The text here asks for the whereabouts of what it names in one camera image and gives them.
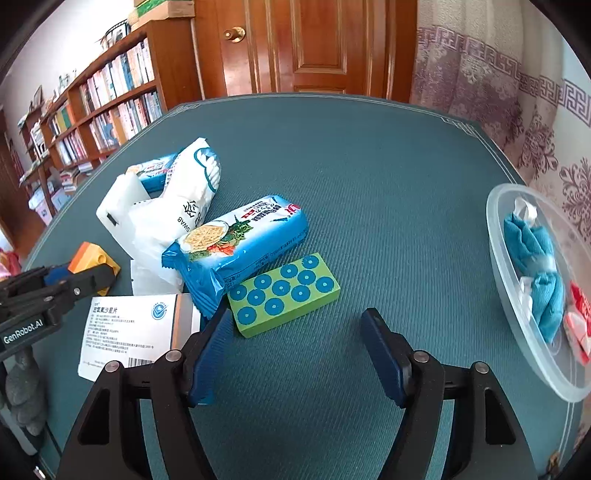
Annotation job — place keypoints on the brass door knob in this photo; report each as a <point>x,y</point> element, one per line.
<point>233,33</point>

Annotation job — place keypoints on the patterned purple curtain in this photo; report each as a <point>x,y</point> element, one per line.
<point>485,92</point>

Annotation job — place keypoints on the blue towel pack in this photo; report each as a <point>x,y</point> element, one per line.
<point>526,240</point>
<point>547,302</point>

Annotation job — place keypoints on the person's left hand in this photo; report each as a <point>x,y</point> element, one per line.
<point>25,392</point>

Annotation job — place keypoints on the clear plastic bowl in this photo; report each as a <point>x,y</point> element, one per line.
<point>508,295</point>

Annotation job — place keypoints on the wooden door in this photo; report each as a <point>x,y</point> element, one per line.
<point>318,46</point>

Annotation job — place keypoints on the blue cracker packet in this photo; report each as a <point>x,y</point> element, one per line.
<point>240,244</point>
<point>154,173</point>

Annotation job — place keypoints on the rows of books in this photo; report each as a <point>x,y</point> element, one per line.
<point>115,78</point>

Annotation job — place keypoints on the green block with blue dots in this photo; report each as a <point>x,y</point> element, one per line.
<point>286,300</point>

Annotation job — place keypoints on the green box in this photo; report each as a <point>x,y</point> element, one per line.
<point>150,3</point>

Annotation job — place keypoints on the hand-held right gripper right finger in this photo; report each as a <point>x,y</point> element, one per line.
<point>381,360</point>

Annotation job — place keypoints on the wooden bookshelf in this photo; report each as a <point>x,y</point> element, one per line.
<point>171,60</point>

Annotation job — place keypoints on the white blue snack bag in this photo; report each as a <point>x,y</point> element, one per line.
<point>194,184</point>

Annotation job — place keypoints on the pink cloth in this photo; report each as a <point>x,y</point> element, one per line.
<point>7,263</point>

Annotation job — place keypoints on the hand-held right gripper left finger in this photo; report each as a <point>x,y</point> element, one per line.
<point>212,360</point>

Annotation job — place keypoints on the white plastic bag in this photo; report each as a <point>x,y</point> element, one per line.
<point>147,265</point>

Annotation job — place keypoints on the white barcode card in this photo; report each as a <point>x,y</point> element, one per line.
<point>129,332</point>

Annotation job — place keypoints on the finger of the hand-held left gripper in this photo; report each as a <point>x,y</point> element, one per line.
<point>78,288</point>
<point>32,279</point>

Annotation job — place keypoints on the cardboard box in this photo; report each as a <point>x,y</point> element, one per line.
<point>178,9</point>

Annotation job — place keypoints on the red white packet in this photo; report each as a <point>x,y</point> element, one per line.
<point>577,318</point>

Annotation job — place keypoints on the orange yellow toy block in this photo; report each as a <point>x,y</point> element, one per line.
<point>90,258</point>

